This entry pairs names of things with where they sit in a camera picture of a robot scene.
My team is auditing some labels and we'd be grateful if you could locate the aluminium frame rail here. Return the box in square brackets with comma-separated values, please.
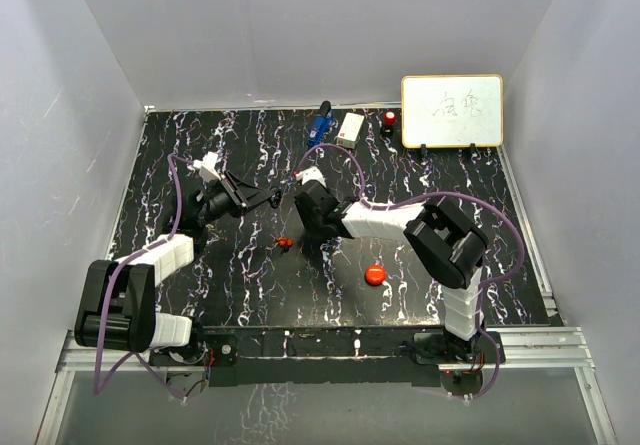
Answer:
[36, 326, 617, 444]

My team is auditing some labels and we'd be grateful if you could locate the white rectangular box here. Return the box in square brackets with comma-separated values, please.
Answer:
[336, 112, 365, 150]

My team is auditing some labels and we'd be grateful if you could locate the red earbud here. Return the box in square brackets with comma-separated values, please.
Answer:
[276, 237, 293, 248]

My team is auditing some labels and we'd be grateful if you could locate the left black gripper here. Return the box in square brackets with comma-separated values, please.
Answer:
[197, 171, 273, 226]

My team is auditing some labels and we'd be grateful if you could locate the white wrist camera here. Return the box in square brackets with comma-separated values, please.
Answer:
[189, 152, 221, 183]
[294, 166, 326, 186]

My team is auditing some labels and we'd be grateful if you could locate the white dry-erase board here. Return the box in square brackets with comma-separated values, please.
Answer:
[401, 74, 504, 149]

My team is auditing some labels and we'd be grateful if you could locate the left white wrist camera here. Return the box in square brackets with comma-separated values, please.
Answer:
[189, 152, 221, 183]

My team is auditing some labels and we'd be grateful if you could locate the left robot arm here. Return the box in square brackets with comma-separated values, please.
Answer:
[74, 172, 282, 364]

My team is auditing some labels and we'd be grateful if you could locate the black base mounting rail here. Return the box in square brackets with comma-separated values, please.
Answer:
[151, 325, 506, 389]

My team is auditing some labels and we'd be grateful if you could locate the blue stapler tool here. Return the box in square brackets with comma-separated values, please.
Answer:
[307, 100, 333, 148]

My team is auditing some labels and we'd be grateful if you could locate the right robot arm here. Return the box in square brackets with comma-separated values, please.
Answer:
[294, 175, 488, 362]

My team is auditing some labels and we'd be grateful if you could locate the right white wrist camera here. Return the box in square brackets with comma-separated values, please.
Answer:
[294, 166, 326, 186]

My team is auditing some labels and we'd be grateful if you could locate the red round case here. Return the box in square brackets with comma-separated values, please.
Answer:
[364, 264, 386, 287]

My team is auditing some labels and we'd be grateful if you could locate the red cap black bottle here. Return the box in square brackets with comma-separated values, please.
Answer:
[381, 110, 396, 135]

